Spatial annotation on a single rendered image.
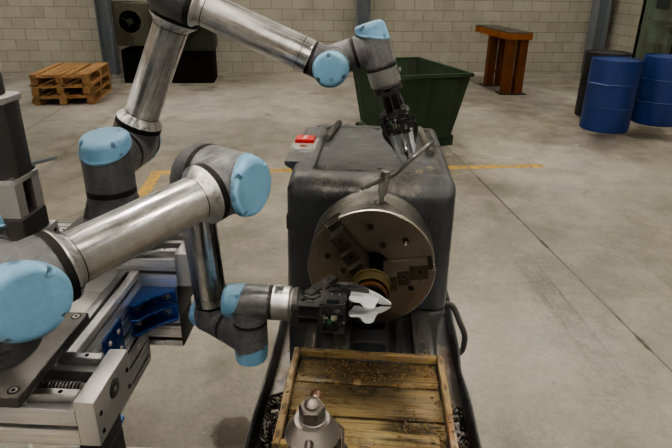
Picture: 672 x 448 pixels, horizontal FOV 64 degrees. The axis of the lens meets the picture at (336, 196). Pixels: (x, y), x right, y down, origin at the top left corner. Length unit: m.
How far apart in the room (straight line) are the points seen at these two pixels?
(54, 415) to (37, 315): 0.23
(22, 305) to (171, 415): 1.80
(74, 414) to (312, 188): 0.77
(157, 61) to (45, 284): 0.72
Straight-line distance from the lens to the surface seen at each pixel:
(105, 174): 1.36
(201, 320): 1.33
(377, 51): 1.30
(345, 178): 1.44
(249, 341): 1.24
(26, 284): 0.83
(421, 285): 1.37
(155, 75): 1.41
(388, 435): 1.20
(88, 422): 1.01
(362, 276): 1.24
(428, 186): 1.44
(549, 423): 2.66
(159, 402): 2.66
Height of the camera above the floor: 1.74
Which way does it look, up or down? 22 degrees down
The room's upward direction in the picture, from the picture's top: 1 degrees clockwise
